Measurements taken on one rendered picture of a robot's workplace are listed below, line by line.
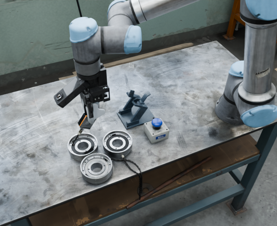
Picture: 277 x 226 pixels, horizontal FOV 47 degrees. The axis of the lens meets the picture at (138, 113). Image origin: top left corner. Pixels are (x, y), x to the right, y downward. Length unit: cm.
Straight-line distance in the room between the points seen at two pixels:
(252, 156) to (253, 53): 71
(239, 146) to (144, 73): 56
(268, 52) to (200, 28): 237
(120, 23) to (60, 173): 54
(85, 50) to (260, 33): 47
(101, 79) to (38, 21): 168
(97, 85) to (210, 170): 69
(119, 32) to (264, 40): 39
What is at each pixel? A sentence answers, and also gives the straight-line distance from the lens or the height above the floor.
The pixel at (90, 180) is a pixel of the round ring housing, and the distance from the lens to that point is 106.
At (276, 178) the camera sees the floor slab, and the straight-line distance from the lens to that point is 225.
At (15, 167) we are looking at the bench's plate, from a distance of 118.
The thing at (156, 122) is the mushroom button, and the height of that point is 87.
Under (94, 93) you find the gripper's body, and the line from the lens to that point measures 98.
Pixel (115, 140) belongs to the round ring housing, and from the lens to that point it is 116.
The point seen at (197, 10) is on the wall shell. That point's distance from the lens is 318.
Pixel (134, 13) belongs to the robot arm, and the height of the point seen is 126.
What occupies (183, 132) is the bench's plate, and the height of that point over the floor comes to 80.
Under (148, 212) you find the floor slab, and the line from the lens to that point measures 193.
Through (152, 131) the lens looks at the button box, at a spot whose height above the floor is 85.
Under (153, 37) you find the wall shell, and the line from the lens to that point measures 305.
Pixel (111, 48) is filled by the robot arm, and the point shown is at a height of 123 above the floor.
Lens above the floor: 170
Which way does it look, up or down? 44 degrees down
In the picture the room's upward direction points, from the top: 1 degrees clockwise
